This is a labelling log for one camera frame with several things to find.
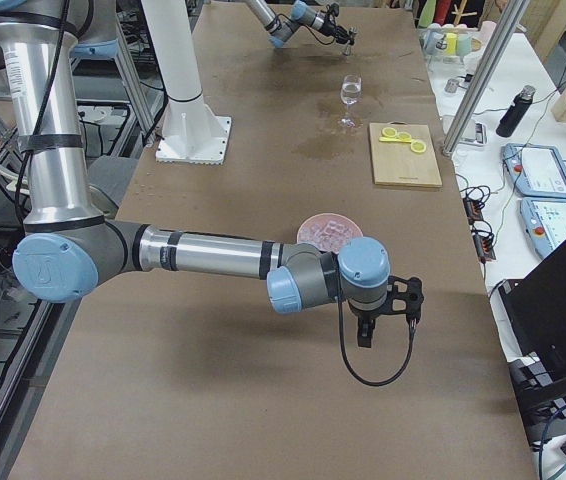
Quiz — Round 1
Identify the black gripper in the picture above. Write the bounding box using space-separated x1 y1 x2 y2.
350 275 424 348
322 3 356 41

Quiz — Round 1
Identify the clear wine glass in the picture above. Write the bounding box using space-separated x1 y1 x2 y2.
340 74 362 127

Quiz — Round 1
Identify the clear ice cubes pile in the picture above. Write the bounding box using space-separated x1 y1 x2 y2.
298 215 362 251

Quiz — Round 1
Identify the pink bowl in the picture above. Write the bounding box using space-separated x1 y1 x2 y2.
296 212 364 251

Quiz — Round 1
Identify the lemon slice far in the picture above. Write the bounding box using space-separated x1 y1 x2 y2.
382 127 397 137

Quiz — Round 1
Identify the lemon slice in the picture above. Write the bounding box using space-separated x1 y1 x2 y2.
382 127 397 137
410 142 427 153
397 131 413 142

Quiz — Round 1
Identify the yellow plastic knife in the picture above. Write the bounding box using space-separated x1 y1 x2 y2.
378 136 414 145

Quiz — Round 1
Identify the lemon slice middle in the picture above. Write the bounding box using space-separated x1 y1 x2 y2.
397 131 413 142

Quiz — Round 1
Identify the bamboo cutting board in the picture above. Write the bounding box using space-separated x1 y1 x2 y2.
368 122 442 188

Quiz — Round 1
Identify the lemon slice near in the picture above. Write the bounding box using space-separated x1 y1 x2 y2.
410 142 427 153

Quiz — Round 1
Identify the black monitor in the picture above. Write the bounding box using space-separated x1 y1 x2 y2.
498 240 566 399

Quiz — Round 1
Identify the black water bottle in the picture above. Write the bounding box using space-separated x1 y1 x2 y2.
496 85 536 138

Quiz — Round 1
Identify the teach pendant near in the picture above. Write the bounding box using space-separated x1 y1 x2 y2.
519 197 566 259

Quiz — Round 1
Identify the teach pendant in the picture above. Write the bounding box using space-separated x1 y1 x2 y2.
519 197 566 259
501 143 566 199

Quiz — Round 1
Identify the teach pendant far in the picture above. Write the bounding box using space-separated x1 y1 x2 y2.
501 143 566 199

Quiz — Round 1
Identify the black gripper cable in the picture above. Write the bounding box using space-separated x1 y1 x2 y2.
335 254 420 387

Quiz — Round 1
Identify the aluminium frame post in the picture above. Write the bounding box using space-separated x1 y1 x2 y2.
442 0 530 157

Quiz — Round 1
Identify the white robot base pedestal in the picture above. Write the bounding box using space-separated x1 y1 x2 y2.
142 0 232 165

